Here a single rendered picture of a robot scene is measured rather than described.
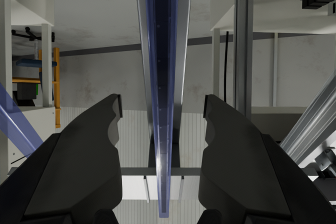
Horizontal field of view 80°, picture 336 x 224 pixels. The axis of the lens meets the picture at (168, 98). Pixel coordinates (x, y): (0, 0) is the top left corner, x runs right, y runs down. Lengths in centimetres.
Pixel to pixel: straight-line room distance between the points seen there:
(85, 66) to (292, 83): 399
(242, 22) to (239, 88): 19
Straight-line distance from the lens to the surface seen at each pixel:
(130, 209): 476
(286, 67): 346
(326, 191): 57
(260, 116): 79
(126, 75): 417
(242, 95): 61
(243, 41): 63
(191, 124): 361
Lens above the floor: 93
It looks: 2 degrees up
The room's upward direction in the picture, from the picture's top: 180 degrees counter-clockwise
